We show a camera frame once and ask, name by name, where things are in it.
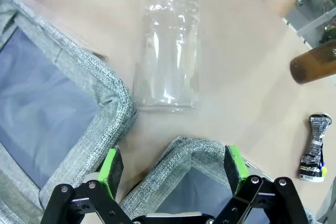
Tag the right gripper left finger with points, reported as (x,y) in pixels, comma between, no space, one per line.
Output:
(107,171)

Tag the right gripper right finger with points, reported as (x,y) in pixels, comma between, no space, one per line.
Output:
(237,166)

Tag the brown glass bottle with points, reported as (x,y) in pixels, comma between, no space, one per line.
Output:
(315,64)

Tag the large clear plastic bottle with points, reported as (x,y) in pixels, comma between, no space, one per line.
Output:
(168,51)

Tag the grey fabric basket labelled Can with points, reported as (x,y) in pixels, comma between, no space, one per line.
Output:
(173,161)

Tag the crushed black silver can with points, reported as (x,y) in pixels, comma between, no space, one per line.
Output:
(315,150)

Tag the grey fabric basket labelled Plastic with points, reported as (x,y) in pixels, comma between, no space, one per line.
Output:
(78,72)

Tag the person's left hand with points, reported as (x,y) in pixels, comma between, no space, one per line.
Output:
(279,1)

